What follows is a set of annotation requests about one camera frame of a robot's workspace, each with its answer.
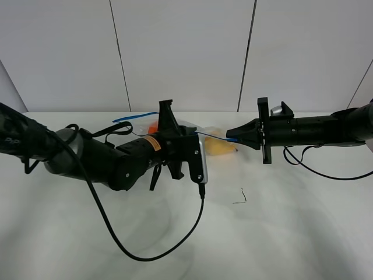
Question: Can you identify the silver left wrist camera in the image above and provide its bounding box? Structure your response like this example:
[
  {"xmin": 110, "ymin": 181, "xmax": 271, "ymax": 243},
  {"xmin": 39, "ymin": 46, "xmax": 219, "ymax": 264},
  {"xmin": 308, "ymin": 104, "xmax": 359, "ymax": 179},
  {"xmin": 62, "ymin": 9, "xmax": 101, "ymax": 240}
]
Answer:
[{"xmin": 188, "ymin": 135, "xmax": 208, "ymax": 184}]

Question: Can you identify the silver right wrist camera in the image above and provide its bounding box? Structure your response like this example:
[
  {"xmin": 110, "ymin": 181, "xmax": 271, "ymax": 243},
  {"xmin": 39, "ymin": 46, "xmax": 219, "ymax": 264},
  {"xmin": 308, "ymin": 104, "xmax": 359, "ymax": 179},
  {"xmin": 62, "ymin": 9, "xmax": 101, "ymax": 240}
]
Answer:
[{"xmin": 270, "ymin": 101, "xmax": 294, "ymax": 120}]

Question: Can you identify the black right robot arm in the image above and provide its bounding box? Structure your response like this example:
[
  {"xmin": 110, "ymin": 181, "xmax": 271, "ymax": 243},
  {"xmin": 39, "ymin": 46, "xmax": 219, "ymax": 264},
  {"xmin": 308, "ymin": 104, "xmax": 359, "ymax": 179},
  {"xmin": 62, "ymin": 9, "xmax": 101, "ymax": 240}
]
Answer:
[{"xmin": 226, "ymin": 97, "xmax": 372, "ymax": 164}]

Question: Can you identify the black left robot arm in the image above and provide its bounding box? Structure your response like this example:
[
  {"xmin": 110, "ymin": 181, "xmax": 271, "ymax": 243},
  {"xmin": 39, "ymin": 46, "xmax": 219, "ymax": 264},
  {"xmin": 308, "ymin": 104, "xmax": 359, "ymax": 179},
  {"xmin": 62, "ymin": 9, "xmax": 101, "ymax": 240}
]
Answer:
[{"xmin": 1, "ymin": 100, "xmax": 208, "ymax": 191}]

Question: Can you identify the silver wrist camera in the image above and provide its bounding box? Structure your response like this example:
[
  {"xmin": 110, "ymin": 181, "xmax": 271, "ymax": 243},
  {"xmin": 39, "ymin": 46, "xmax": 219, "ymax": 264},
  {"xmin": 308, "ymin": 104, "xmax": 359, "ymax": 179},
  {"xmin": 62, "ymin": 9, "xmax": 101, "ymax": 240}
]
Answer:
[
  {"xmin": 188, "ymin": 135, "xmax": 208, "ymax": 184},
  {"xmin": 270, "ymin": 101, "xmax": 294, "ymax": 120}
]

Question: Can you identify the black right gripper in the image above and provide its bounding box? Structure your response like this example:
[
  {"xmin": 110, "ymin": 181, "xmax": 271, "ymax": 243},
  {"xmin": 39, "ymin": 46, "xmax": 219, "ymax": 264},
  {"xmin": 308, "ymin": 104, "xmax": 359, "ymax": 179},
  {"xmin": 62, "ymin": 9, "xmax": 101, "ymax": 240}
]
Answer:
[{"xmin": 226, "ymin": 97, "xmax": 272, "ymax": 164}]

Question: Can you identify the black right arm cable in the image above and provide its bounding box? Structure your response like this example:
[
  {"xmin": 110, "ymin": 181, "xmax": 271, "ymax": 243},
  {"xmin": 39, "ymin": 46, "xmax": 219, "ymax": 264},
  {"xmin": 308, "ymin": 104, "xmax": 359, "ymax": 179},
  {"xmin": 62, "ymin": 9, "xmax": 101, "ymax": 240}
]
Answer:
[{"xmin": 283, "ymin": 144, "xmax": 373, "ymax": 181}]

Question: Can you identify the black left camera cable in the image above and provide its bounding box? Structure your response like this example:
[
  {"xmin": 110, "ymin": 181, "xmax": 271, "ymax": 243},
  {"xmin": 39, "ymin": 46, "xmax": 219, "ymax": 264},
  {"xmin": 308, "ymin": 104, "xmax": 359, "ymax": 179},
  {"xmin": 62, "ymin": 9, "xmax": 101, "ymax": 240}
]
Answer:
[{"xmin": 46, "ymin": 128, "xmax": 206, "ymax": 261}]

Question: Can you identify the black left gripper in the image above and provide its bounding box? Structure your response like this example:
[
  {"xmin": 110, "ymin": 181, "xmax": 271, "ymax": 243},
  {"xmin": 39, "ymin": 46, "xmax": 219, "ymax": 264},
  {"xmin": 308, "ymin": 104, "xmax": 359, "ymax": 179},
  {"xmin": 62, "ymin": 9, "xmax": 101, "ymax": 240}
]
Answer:
[{"xmin": 157, "ymin": 100, "xmax": 197, "ymax": 180}]

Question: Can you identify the clear zip bag blue seal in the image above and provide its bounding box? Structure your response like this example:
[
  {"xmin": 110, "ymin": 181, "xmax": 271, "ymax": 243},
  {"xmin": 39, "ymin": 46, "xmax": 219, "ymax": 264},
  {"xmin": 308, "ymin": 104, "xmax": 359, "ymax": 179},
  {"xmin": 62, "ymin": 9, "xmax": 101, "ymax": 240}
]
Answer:
[{"xmin": 112, "ymin": 112, "xmax": 238, "ymax": 150}]

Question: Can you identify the orange fruit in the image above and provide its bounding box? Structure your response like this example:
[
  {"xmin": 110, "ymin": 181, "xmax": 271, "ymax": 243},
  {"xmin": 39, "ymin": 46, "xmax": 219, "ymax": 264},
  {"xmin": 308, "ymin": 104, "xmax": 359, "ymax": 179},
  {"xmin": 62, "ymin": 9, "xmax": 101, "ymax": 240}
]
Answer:
[{"xmin": 147, "ymin": 121, "xmax": 159, "ymax": 134}]

